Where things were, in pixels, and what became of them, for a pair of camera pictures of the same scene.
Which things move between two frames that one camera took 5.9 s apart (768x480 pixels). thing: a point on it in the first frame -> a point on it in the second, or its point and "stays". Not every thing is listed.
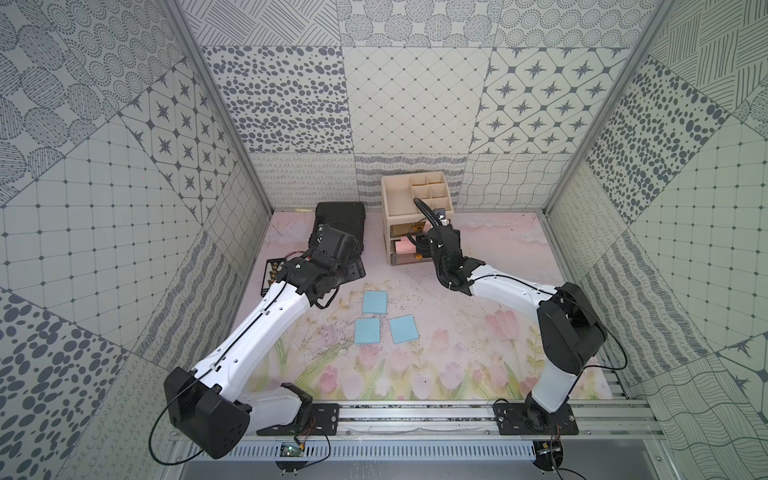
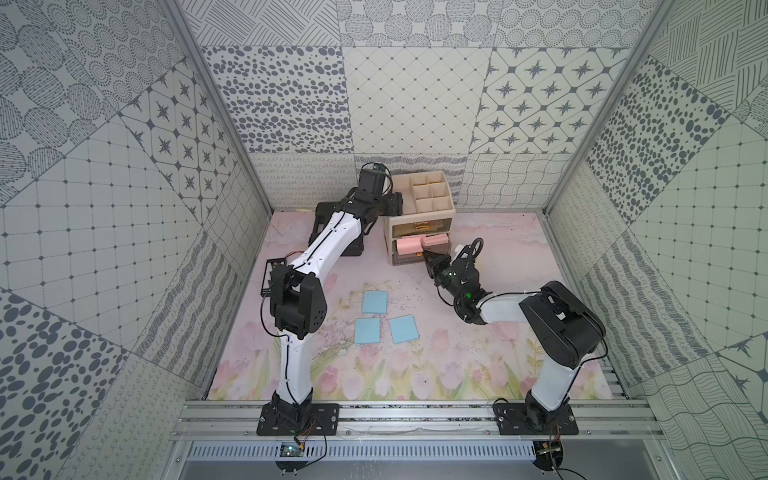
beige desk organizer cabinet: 400,216 stays
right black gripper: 423,245 -> 440,260
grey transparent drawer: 400,230 stays
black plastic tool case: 347,217 stays
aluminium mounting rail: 476,419 stays
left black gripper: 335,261 -> 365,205
